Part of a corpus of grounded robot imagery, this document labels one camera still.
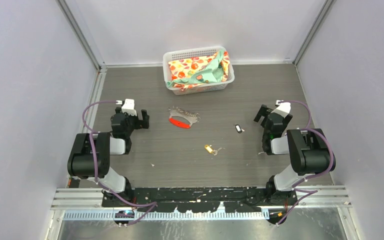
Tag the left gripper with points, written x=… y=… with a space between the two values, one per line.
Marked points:
x=140 y=124

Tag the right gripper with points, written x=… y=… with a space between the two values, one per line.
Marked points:
x=264 y=111

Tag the metal key holder red handle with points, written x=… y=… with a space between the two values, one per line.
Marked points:
x=182 y=118

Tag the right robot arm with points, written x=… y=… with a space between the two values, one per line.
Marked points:
x=308 y=150

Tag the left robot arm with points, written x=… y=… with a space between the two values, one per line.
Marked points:
x=89 y=158

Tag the colourful patterned cloth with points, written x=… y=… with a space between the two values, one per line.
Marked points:
x=197 y=71

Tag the white plastic basket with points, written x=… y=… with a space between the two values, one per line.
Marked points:
x=198 y=53

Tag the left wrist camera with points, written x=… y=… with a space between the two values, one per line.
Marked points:
x=128 y=107

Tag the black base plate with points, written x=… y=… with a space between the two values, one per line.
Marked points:
x=240 y=199

